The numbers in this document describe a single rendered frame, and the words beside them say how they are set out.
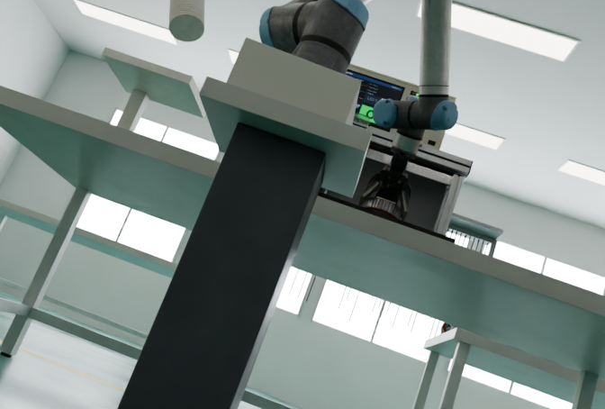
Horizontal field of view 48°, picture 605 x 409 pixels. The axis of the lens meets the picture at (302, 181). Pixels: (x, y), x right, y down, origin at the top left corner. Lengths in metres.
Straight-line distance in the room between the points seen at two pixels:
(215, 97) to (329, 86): 0.21
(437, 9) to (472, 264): 0.63
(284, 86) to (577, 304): 0.94
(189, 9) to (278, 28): 1.67
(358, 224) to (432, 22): 0.53
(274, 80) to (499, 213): 7.73
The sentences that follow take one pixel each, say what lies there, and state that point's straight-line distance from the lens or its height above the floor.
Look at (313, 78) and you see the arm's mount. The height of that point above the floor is 0.82.
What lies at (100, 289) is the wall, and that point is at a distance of 8.83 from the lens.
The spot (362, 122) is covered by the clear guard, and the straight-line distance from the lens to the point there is 1.94.
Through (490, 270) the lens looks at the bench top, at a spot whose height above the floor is 0.71.
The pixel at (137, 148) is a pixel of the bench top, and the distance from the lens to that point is 1.84.
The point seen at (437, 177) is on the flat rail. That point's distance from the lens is 2.15.
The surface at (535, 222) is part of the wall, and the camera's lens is 8.99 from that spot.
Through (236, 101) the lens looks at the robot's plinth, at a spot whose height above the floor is 0.72.
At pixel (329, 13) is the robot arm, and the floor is 1.01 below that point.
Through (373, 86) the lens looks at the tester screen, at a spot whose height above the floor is 1.26.
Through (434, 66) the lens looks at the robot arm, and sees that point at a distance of 1.73.
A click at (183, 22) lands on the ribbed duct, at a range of 3.18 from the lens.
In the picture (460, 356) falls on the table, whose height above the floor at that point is 0.64.
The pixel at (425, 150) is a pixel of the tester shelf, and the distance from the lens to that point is 2.18.
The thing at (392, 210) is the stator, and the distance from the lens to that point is 1.95.
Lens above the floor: 0.31
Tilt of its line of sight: 15 degrees up
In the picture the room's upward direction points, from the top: 21 degrees clockwise
